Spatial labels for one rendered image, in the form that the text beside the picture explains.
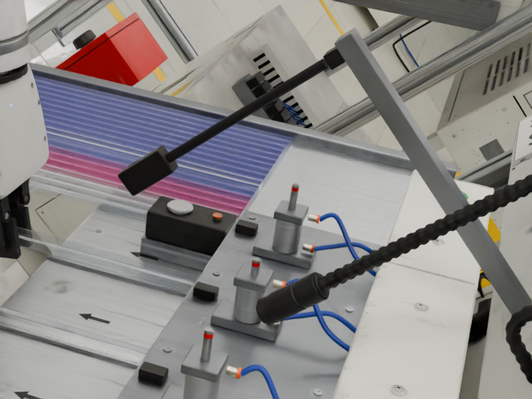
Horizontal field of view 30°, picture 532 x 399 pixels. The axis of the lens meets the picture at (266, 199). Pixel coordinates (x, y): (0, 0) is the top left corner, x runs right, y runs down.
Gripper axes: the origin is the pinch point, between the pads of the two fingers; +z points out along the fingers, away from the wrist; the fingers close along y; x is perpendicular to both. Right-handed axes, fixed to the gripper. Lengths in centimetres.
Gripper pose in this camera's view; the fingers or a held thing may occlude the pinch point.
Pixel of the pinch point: (8, 230)
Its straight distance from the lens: 93.4
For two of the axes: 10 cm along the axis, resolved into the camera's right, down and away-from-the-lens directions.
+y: 2.7, -4.2, 8.7
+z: 0.3, 9.0, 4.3
